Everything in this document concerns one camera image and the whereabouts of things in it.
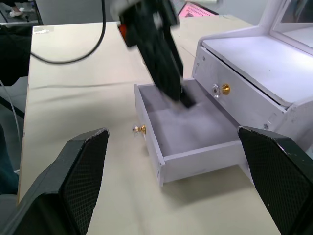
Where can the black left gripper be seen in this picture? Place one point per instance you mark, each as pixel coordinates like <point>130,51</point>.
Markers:
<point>146,22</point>

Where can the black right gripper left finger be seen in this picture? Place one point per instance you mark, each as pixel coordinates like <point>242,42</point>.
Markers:
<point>73,176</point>

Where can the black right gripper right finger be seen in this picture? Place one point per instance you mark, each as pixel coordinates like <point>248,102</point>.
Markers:
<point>276,171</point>

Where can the black compact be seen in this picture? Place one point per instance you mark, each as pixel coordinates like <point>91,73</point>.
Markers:
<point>188,98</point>

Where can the white organizer drawer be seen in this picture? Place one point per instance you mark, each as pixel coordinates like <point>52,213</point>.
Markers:
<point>239,98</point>
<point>190,137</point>

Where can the gold crystal drawer knob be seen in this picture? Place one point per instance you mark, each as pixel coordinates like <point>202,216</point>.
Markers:
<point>221,90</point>
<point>139,129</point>

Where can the white closed organizer drawer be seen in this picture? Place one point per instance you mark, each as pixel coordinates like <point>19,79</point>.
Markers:
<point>239,98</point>

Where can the white makeup organizer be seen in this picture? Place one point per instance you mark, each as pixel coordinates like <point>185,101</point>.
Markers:
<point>256,73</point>

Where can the organizer mirror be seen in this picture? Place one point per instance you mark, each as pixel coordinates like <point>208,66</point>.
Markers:
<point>297,22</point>

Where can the pink screen device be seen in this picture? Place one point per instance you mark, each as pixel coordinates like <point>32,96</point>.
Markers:
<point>195,11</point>

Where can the clear tape strip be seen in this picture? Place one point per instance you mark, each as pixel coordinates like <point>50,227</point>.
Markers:
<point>43,29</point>

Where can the black bag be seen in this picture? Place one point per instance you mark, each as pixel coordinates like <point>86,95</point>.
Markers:
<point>13,51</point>

